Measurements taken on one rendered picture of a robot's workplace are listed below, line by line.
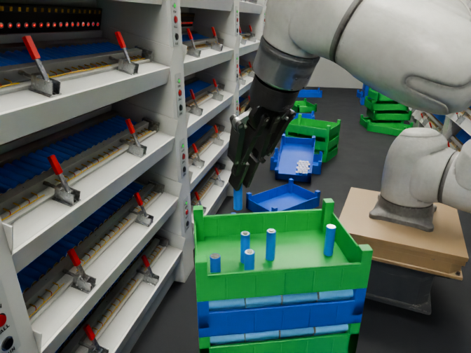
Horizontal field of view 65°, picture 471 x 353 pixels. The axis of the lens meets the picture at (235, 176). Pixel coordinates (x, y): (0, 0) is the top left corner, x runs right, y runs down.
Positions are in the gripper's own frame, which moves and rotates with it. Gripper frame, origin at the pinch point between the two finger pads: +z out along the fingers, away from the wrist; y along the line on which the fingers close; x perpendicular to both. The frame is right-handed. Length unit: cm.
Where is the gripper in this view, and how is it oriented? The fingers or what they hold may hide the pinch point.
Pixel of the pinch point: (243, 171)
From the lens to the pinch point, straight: 70.6
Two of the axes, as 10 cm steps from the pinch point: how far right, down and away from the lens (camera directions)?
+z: -2.6, 7.0, 6.6
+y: 8.0, -2.3, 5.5
